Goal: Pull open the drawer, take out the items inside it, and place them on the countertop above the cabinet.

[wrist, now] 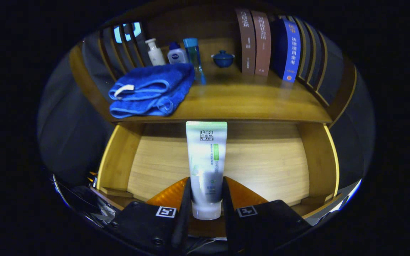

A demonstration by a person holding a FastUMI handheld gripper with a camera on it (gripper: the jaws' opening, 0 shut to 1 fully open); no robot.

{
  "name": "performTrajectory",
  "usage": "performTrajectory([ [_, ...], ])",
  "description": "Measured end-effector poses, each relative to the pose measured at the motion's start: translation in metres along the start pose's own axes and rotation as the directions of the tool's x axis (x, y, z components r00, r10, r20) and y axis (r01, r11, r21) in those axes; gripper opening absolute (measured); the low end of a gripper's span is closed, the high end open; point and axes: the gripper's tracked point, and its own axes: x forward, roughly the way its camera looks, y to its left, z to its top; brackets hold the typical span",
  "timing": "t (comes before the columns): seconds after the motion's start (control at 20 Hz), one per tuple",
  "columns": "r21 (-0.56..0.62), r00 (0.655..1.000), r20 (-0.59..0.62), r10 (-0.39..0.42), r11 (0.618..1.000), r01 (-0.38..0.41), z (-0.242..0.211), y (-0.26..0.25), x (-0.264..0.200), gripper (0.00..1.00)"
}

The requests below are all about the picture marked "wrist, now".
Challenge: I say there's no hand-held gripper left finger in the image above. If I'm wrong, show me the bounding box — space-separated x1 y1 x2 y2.
109 176 193 256

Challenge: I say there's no clear teal bottle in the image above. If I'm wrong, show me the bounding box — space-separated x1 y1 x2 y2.
183 38 206 85

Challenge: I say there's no blue book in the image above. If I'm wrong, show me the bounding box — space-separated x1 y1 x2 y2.
273 18 301 83

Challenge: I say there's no blue lidded teacup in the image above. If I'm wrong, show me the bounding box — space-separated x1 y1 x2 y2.
211 50 235 68

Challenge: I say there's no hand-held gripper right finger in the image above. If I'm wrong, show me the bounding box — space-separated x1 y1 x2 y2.
221 176 313 256

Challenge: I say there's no folded blue towel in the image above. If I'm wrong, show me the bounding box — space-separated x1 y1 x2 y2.
108 63 195 119

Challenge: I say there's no white pump bottle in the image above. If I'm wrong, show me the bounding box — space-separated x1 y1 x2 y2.
145 38 165 66

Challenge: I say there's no dark brown book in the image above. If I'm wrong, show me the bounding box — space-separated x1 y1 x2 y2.
235 9 256 75

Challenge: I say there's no white bottle with blue cap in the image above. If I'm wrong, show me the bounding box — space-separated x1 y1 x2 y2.
167 42 188 64

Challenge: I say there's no brown wooden cabinet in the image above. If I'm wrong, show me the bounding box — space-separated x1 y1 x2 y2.
69 0 358 128

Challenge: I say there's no white facial cleanser tube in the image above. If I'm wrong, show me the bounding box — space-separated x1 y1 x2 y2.
185 121 228 220

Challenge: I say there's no brown wooden drawer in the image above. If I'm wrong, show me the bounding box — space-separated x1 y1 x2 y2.
96 123 341 239

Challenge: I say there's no brown wooden countertop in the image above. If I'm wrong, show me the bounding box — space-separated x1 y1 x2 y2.
111 60 333 124

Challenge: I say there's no reddish brown book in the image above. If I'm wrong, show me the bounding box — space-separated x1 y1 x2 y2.
251 10 272 77

